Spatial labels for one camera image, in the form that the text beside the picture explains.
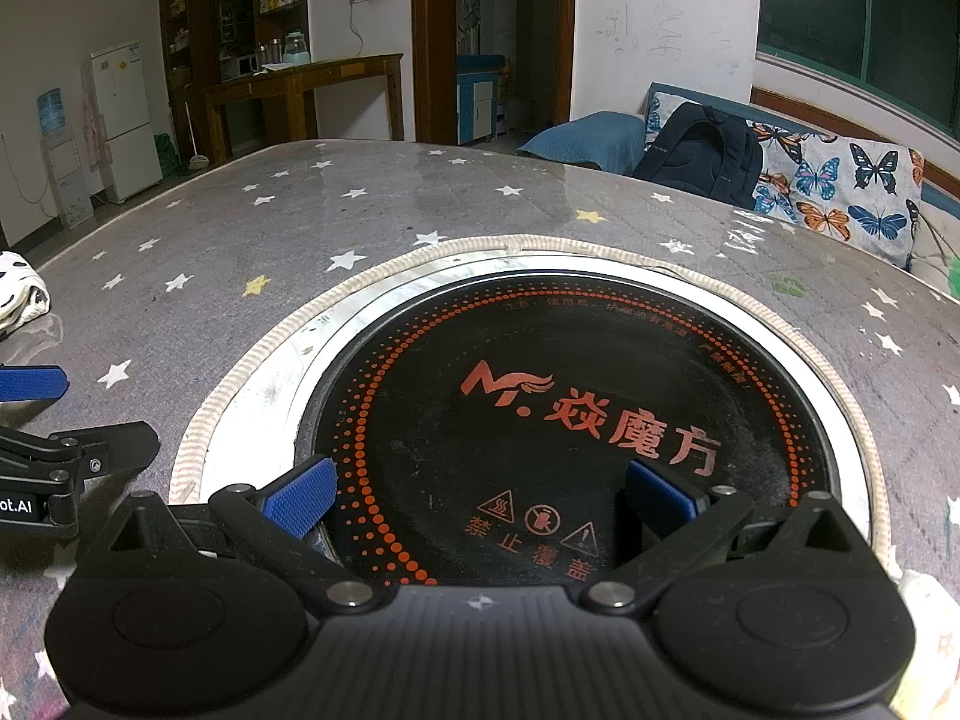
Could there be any blue and white cabinet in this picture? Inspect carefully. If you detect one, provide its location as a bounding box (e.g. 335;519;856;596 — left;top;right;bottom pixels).
456;55;500;146

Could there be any black backpack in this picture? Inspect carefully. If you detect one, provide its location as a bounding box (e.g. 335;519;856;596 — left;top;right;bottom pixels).
634;101;764;211

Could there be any pink hanging cloth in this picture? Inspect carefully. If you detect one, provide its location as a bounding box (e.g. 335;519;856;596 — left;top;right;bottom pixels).
80;82;103;167

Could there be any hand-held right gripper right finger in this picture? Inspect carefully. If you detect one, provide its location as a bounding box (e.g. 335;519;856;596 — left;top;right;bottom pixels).
581;460;884;616

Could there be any white refrigerator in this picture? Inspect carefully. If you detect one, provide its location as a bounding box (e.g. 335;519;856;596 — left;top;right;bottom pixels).
90;41;165;206

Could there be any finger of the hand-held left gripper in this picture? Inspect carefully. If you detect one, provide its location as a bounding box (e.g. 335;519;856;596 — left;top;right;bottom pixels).
0;364;71;403
0;421;161;494

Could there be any blue water bottle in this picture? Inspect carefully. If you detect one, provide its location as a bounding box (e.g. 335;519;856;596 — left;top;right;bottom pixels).
37;88;68;140

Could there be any white sofa cushion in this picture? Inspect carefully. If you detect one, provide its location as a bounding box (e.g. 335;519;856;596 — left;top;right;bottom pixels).
907;199;960;293

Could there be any brown wooden console table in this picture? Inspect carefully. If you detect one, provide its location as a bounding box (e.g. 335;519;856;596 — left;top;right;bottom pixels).
202;52;406;167

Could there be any wooden shelf unit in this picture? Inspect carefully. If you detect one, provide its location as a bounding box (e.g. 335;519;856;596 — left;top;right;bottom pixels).
159;0;308;160

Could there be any dark glass window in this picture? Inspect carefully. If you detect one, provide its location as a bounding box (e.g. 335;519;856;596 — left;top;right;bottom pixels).
754;0;960;137

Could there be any white water dispenser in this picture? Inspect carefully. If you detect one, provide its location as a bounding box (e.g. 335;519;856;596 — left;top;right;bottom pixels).
39;133;95;232

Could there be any broom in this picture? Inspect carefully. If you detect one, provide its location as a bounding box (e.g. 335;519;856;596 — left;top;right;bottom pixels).
182;100;212;169

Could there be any round black induction cooktop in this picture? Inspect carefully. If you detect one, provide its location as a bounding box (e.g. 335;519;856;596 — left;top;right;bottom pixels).
292;270;842;587

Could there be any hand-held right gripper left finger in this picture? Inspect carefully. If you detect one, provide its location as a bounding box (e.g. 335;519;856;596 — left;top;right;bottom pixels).
75;456;380;616

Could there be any blue sofa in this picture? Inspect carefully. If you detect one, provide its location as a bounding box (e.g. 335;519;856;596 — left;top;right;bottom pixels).
517;82;960;293

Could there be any white black-spotted cloth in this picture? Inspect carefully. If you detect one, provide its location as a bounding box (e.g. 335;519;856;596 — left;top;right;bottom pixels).
0;249;50;332

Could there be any colourful printed children's shirt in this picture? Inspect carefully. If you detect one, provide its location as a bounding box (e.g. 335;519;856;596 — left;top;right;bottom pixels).
892;568;960;720

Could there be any butterfly print pillow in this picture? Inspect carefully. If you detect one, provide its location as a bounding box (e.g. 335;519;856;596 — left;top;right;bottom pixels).
645;90;928;268

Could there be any brown wooden door frame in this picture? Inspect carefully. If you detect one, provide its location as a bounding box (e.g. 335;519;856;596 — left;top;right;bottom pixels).
411;0;577;146

